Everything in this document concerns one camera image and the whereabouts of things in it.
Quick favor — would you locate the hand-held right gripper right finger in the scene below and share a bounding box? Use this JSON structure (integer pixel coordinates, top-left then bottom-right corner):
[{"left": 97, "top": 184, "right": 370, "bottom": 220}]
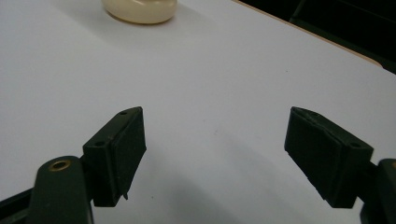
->
[{"left": 283, "top": 106, "right": 375, "bottom": 209}]

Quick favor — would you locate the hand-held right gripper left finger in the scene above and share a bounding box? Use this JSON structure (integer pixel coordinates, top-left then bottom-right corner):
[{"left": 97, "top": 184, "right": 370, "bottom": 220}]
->
[{"left": 82, "top": 106, "right": 148, "bottom": 208}]

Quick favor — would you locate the wooden table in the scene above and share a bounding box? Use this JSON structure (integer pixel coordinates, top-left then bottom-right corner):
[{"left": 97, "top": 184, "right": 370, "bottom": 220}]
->
[{"left": 231, "top": 0, "right": 383, "bottom": 67}]

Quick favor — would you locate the white table mat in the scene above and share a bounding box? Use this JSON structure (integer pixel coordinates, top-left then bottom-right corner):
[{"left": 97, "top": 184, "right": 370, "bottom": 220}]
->
[{"left": 0, "top": 0, "right": 396, "bottom": 224}]

